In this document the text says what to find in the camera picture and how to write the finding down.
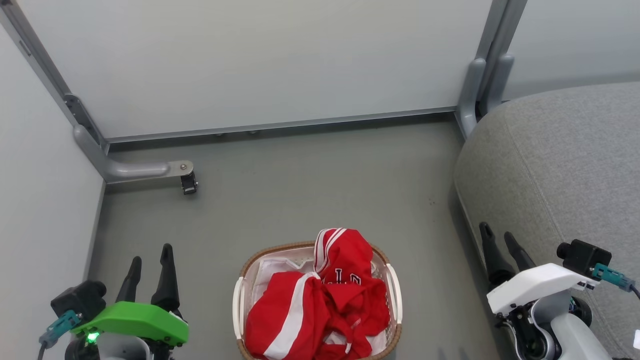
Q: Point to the grey partition bottom rail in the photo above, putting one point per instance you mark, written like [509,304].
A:
[280,125]

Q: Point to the black caster wheel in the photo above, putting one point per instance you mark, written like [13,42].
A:
[189,184]

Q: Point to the teal left camera connector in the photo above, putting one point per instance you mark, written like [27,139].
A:
[59,327]

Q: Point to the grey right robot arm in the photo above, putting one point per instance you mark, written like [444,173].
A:
[565,330]

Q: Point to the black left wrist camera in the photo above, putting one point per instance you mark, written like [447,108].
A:
[77,299]

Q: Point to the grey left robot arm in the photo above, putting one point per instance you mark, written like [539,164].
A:
[117,348]

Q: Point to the grey partition support foot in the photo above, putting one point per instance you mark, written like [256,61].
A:
[130,170]

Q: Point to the teal camera connector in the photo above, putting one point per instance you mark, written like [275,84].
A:
[59,327]
[611,276]

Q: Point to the white wicker-rimmed laundry basket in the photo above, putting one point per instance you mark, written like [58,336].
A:
[240,305]

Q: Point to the grey double partition post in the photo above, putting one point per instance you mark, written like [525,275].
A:
[487,65]

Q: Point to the grey fabric sofa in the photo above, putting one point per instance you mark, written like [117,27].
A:
[560,165]

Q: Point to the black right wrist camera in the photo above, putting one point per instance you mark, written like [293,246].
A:
[585,256]

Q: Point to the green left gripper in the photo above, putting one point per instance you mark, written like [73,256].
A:
[135,317]

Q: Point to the teal right camera connector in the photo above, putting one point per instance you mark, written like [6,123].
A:
[611,276]

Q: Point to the red white sports jersey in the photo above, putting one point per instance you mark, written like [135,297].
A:
[300,315]

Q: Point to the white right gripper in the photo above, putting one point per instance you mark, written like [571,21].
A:
[537,282]

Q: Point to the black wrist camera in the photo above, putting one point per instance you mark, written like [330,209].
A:
[77,299]
[585,256]

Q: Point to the grey partition corner post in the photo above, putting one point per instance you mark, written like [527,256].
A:
[45,70]

